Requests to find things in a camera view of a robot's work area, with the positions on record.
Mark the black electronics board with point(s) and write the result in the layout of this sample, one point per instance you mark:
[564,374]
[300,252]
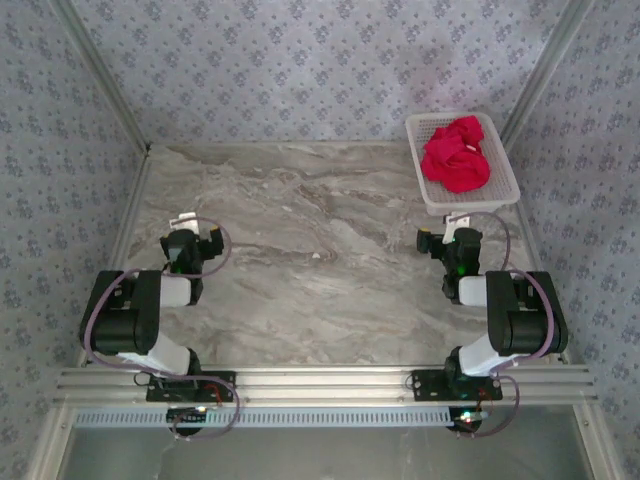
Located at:
[187,417]
[467,420]

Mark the aluminium table side rail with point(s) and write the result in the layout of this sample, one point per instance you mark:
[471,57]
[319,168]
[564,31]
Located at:
[532,255]
[122,220]

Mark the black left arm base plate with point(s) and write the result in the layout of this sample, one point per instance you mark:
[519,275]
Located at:
[152,395]

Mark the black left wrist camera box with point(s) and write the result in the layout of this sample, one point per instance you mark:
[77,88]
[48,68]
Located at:
[180,250]

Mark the grey metal panel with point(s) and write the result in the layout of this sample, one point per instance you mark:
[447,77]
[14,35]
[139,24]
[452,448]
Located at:
[325,455]

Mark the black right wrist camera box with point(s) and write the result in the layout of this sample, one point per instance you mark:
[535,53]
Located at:
[465,250]

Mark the red t-shirt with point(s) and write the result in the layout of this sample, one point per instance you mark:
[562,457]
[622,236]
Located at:
[455,165]

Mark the aluminium frame post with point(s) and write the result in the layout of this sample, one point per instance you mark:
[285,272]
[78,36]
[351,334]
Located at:
[542,75]
[107,80]

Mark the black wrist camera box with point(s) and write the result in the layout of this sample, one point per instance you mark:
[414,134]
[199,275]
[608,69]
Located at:
[465,250]
[180,250]

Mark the aluminium mounting rail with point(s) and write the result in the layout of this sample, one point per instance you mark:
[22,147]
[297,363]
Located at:
[325,385]

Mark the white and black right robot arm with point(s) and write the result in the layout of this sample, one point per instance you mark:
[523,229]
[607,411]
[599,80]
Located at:
[525,330]

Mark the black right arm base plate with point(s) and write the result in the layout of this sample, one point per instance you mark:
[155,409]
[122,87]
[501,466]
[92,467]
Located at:
[425,392]

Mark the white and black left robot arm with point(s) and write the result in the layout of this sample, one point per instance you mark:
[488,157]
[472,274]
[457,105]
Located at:
[125,325]

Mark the white perforated plastic basket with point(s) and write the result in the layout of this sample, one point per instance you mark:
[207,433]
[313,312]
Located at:
[501,167]

